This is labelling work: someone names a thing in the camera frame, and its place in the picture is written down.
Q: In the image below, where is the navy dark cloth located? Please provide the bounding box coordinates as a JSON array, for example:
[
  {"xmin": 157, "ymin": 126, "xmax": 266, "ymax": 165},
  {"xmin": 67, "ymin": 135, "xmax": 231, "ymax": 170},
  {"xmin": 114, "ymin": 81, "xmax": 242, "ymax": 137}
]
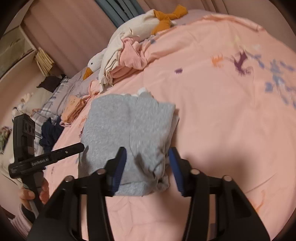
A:
[{"xmin": 40, "ymin": 118, "xmax": 64, "ymax": 152}]

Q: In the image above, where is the grey printed sweatshirt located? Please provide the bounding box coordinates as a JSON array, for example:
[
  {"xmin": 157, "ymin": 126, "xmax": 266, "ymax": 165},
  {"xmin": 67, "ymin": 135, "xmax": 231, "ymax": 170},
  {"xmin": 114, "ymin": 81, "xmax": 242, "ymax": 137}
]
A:
[{"xmin": 78, "ymin": 87, "xmax": 179, "ymax": 197}]

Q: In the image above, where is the pale pink folded garment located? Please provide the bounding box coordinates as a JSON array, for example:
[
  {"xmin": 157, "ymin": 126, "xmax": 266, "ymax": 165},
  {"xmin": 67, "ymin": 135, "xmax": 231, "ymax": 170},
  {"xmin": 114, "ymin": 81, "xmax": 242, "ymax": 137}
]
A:
[{"xmin": 60, "ymin": 113, "xmax": 80, "ymax": 127}]

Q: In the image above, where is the plaid pillow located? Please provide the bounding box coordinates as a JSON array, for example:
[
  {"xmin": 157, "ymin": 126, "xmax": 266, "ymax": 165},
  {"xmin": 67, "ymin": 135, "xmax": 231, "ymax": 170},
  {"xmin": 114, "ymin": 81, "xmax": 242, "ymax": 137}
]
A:
[{"xmin": 32, "ymin": 77, "xmax": 71, "ymax": 130}]

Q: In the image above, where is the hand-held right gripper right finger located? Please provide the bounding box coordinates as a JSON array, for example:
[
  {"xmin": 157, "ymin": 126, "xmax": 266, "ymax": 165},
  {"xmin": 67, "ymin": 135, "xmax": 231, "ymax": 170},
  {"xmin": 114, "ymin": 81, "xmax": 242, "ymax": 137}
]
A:
[{"xmin": 168, "ymin": 146, "xmax": 270, "ymax": 241}]

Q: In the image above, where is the dark brown pillow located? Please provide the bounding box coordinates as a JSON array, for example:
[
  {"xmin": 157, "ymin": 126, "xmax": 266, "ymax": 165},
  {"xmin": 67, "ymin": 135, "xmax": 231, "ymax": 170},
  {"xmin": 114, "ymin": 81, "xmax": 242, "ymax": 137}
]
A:
[{"xmin": 37, "ymin": 74, "xmax": 66, "ymax": 93}]

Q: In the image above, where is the person's left forearm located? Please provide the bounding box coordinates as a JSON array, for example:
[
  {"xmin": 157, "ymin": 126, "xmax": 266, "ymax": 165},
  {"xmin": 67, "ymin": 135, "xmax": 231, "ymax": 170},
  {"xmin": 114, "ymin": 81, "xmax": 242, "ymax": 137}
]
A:
[{"xmin": 9, "ymin": 204, "xmax": 37, "ymax": 234}]

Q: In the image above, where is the pale framed panel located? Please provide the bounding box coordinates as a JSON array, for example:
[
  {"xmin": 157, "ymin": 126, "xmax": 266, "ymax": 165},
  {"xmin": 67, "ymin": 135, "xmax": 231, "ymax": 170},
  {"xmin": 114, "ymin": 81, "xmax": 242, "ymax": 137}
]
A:
[{"xmin": 0, "ymin": 25, "xmax": 36, "ymax": 77}]

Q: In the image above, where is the white goose plush toy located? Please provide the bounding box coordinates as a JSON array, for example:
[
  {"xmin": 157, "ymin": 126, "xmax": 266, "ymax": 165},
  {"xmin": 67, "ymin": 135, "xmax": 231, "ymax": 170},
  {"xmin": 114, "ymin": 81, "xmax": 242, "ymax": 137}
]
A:
[{"xmin": 83, "ymin": 5, "xmax": 188, "ymax": 81}]

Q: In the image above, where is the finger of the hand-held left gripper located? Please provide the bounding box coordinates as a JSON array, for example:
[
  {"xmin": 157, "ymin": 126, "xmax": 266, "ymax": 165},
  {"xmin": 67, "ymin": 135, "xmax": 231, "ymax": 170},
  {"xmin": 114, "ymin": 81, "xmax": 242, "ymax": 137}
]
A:
[
  {"xmin": 49, "ymin": 142, "xmax": 85, "ymax": 163},
  {"xmin": 28, "ymin": 146, "xmax": 127, "ymax": 241}
]

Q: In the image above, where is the pink animal print duvet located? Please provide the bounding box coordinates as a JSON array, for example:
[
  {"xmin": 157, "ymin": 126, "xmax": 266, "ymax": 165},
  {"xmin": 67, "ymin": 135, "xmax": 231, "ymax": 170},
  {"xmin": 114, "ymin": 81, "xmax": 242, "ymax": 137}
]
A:
[{"xmin": 42, "ymin": 9, "xmax": 296, "ymax": 241}]

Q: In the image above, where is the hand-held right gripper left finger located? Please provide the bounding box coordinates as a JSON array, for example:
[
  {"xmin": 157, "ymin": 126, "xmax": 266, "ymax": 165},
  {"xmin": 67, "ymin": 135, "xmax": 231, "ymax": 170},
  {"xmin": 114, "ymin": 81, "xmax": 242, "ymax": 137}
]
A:
[{"xmin": 28, "ymin": 146, "xmax": 127, "ymax": 241}]

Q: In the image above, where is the pink folded garment pile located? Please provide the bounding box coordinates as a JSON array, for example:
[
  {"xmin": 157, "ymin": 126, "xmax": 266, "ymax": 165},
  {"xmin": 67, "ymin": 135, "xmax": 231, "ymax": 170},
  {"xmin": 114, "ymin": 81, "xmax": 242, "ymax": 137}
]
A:
[{"xmin": 109, "ymin": 37, "xmax": 149, "ymax": 86}]

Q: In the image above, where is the peach printed folded garment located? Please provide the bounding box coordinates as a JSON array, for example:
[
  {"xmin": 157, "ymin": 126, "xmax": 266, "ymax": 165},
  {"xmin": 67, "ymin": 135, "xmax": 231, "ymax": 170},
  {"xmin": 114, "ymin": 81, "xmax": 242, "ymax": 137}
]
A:
[{"xmin": 60, "ymin": 94, "xmax": 92, "ymax": 123}]

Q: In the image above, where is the small white plush toy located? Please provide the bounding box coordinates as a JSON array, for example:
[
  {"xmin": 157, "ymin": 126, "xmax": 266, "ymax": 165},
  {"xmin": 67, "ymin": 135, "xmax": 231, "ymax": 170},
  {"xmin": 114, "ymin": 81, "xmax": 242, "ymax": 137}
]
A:
[{"xmin": 11, "ymin": 93, "xmax": 33, "ymax": 116}]

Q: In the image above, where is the white printed cloth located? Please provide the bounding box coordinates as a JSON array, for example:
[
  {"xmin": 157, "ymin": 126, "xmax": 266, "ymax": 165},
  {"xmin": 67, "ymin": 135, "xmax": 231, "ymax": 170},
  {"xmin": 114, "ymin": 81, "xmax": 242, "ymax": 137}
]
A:
[{"xmin": 0, "ymin": 126, "xmax": 14, "ymax": 156}]

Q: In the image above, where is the person's left hand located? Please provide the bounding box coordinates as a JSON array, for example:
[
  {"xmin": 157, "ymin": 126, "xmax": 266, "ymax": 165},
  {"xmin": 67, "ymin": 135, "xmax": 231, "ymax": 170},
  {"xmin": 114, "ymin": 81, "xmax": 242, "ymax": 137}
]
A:
[{"xmin": 18, "ymin": 177, "xmax": 50, "ymax": 209}]

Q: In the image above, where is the white garment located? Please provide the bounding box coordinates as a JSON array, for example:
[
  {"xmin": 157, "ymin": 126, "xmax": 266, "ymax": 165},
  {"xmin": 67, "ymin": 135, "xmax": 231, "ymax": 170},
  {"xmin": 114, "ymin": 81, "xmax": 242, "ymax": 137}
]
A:
[{"xmin": 98, "ymin": 29, "xmax": 139, "ymax": 93}]

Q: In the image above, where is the teal curtain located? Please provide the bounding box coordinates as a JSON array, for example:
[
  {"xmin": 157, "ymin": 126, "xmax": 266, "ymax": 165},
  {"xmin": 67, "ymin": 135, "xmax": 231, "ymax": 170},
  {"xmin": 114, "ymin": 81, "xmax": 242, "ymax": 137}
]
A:
[{"xmin": 95, "ymin": 0, "xmax": 145, "ymax": 27}]

